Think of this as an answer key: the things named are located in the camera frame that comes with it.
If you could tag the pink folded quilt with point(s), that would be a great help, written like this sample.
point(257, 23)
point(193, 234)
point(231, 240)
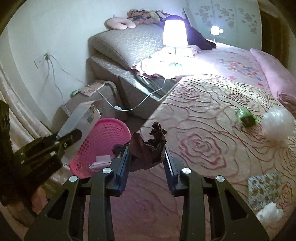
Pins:
point(280, 80)

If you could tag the white table lamp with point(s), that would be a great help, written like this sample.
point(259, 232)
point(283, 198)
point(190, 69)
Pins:
point(175, 36)

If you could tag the small night light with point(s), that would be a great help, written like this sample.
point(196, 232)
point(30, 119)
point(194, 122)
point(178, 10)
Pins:
point(216, 31)

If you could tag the floral wardrobe door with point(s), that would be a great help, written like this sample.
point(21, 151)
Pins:
point(240, 21)

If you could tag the pink paper box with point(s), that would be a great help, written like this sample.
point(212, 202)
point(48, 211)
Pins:
point(101, 162)

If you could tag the white tissue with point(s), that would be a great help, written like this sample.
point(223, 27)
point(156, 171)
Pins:
point(269, 214)

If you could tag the pink neck pillow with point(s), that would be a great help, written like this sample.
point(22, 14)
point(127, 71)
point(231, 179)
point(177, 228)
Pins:
point(118, 23)

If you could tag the floral pink bed sheet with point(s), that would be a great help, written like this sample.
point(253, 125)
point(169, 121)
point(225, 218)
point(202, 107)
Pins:
point(224, 61)

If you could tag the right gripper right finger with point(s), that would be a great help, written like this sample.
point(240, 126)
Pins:
point(171, 171)

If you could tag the magazine on cabinet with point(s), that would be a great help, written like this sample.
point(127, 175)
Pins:
point(89, 90)

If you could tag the pink plastic mesh basket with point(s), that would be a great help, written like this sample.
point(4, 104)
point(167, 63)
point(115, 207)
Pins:
point(104, 135)

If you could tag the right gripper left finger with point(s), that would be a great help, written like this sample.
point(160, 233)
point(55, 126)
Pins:
point(122, 173)

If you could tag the green snack packet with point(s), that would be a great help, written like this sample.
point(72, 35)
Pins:
point(247, 119)

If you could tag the dark brown paper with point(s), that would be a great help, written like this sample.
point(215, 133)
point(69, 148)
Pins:
point(145, 154)

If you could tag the grey patterned headboard cushion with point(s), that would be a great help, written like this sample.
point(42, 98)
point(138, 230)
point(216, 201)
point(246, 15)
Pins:
point(129, 47)

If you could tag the dark clothing heap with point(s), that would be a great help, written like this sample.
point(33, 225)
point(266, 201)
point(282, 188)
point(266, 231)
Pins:
point(193, 36)

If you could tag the rose patterned bed blanket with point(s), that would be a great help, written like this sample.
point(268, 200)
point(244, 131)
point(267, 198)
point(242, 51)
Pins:
point(200, 117)

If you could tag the clear plastic bag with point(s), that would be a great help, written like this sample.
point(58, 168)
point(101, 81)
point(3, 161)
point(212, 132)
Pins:
point(278, 124)

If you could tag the beige curtain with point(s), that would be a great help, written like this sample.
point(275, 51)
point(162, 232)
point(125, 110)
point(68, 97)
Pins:
point(25, 127)

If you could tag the brown plush toys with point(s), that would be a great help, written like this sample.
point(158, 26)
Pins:
point(146, 17)

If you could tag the wall power socket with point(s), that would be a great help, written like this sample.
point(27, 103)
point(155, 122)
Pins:
point(47, 57)

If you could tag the cardboard box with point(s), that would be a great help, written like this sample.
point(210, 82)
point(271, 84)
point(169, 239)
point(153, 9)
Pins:
point(83, 118)

